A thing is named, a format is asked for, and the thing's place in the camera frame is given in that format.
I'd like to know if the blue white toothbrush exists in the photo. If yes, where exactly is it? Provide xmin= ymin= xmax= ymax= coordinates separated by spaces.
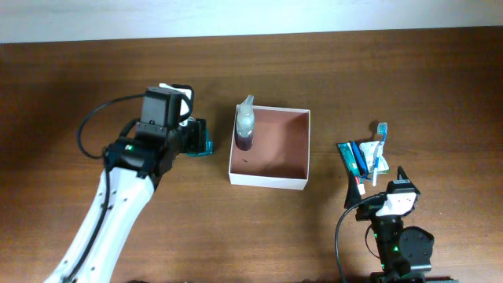
xmin=372 ymin=122 xmax=388 ymax=186

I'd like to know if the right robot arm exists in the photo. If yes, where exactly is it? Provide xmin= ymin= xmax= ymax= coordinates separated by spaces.
xmin=343 ymin=167 xmax=434 ymax=282

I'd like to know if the clear spray bottle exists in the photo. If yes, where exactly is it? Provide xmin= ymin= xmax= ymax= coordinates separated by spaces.
xmin=235 ymin=95 xmax=255 ymax=151

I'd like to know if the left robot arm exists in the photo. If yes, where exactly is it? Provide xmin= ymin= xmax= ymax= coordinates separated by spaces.
xmin=47 ymin=83 xmax=213 ymax=282

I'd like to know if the green toothpaste tube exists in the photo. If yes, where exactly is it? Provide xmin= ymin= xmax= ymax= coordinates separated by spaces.
xmin=337 ymin=142 xmax=365 ymax=196

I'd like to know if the teal mouthwash bottle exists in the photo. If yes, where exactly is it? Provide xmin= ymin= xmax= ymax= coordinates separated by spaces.
xmin=185 ymin=117 xmax=213 ymax=156

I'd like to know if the white cardboard box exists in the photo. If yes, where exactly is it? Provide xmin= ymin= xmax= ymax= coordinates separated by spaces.
xmin=228 ymin=105 xmax=310 ymax=190

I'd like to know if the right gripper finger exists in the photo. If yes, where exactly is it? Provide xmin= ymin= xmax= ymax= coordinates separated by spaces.
xmin=344 ymin=171 xmax=362 ymax=209
xmin=397 ymin=166 xmax=409 ymax=180

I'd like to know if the white crumpled sachet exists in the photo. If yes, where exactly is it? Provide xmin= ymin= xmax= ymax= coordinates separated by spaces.
xmin=358 ymin=141 xmax=390 ymax=175

